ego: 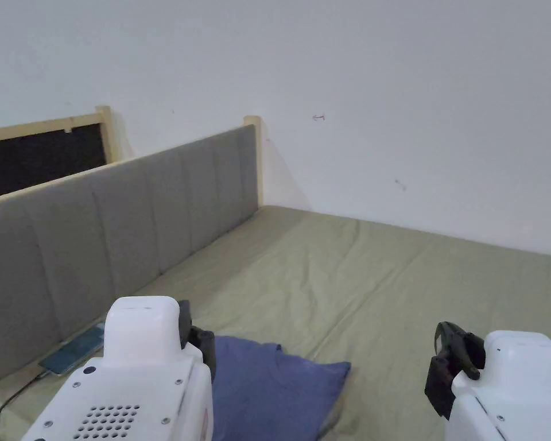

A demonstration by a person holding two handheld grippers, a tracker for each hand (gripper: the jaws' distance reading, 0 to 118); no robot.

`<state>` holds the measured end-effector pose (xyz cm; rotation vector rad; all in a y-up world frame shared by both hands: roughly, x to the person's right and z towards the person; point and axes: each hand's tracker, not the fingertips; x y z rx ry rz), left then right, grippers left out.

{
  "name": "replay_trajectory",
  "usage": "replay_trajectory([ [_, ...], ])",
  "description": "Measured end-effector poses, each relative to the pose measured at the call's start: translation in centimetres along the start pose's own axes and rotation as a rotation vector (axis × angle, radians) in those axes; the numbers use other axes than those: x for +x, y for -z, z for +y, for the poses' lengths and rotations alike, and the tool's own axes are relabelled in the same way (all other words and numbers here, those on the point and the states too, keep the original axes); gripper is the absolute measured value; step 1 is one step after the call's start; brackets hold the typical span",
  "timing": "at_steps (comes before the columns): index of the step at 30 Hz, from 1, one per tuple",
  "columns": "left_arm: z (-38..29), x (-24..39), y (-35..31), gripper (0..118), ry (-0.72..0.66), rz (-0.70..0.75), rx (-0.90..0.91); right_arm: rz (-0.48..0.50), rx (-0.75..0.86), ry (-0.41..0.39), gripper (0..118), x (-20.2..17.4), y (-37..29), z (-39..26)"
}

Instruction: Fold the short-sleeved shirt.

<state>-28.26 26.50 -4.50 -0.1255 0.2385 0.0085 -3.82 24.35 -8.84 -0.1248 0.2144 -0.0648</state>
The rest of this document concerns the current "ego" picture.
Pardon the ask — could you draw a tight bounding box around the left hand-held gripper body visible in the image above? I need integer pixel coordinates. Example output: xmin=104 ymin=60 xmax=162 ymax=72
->
xmin=22 ymin=296 xmax=217 ymax=441

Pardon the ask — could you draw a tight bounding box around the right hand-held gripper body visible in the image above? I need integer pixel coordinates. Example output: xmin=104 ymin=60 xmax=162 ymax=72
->
xmin=424 ymin=321 xmax=551 ymax=441

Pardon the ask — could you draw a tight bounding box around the smartphone with dark screen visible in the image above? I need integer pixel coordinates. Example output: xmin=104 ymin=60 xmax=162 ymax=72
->
xmin=38 ymin=321 xmax=106 ymax=377

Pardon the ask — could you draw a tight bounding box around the blue garment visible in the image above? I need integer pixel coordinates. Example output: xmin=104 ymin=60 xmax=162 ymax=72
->
xmin=211 ymin=335 xmax=352 ymax=441

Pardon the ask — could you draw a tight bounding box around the bed with pale green sheet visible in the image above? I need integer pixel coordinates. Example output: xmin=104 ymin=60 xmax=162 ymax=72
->
xmin=0 ymin=205 xmax=551 ymax=441

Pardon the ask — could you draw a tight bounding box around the thin black cable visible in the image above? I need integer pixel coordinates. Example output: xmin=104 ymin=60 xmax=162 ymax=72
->
xmin=0 ymin=371 xmax=49 ymax=441

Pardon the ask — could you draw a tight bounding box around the grey padded headboard wooden frame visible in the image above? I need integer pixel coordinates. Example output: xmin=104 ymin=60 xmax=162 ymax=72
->
xmin=0 ymin=115 xmax=262 ymax=391

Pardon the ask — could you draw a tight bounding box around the wooden frame with black panel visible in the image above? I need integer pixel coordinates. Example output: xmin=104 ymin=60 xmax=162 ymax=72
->
xmin=0 ymin=105 xmax=114 ymax=202

